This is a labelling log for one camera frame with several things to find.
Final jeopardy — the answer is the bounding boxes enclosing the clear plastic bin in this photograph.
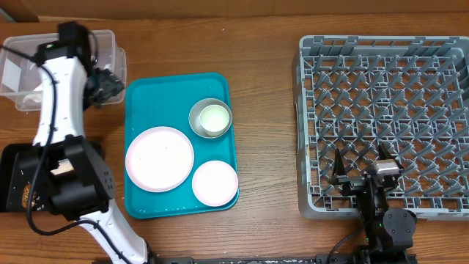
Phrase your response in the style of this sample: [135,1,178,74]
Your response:
[1,29,127,111]

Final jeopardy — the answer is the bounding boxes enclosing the teal plastic tray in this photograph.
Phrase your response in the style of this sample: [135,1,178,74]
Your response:
[124,73,239,219]

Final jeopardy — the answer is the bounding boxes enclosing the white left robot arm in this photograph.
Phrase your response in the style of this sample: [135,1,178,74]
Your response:
[13,22,155,263]

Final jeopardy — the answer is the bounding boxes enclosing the large white plate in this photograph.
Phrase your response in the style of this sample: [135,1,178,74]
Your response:
[125,126,195,193]

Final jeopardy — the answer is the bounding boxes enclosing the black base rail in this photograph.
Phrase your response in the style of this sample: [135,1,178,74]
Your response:
[160,253,418,264]

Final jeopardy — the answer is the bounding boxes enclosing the brown cardboard backdrop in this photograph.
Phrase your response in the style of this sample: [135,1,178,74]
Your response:
[1,0,468,22]

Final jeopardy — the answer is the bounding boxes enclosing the white napkin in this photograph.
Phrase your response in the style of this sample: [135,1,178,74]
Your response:
[23,84,43,104]

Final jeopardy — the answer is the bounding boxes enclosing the white paper cup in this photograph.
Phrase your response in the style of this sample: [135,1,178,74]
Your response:
[199,104,230,136]

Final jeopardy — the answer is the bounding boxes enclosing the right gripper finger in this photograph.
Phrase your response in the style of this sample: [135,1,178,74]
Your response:
[333,148,347,177]
[377,143,395,161]

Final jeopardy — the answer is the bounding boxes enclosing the brown food scrap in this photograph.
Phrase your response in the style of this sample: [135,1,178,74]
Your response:
[21,183,38,209]

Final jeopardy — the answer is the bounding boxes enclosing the grey dishwasher rack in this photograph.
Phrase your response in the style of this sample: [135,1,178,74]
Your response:
[292,35,468,221]

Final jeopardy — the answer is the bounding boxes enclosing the grey metal bowl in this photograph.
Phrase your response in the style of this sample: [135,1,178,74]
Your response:
[188,98,232,139]

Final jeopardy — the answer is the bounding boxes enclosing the black plastic tray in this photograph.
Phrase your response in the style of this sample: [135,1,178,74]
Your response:
[0,140,105,213]

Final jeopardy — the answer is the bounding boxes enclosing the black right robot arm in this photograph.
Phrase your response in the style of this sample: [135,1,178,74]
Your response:
[325,144,418,264]

